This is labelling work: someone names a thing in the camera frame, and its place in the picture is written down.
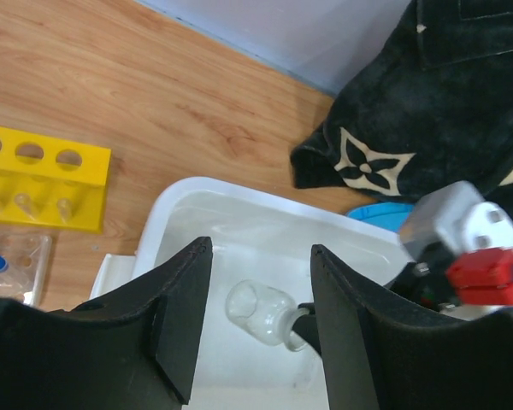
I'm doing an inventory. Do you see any black floral blanket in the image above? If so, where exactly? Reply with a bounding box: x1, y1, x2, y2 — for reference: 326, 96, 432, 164
290, 1, 513, 220

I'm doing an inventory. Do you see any clear plastic tube rack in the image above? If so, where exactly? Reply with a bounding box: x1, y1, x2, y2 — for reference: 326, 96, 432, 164
0, 231, 52, 307

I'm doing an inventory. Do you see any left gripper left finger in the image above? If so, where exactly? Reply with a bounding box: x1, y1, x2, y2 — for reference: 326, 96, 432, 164
0, 237, 213, 409

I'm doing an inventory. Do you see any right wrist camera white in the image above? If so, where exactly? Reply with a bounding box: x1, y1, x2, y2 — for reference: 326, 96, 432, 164
395, 181, 513, 311

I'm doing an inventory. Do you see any small glass bottle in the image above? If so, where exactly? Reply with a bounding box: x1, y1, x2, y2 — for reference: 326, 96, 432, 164
225, 280, 310, 352

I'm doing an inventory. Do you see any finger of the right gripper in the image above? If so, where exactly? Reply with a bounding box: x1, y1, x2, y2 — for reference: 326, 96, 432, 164
292, 302, 321, 354

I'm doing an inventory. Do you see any white plastic bin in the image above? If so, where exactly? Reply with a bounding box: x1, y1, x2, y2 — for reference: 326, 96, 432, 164
91, 177, 410, 409

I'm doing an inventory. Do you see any yellow test tube rack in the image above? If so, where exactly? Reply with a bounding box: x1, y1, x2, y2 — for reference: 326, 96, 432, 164
0, 126, 112, 232

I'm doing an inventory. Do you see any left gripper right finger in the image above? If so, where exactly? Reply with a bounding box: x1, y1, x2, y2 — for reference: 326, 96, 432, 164
310, 245, 513, 409

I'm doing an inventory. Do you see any blue plastic tray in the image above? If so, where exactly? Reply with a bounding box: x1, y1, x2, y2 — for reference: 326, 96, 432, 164
345, 202, 414, 232

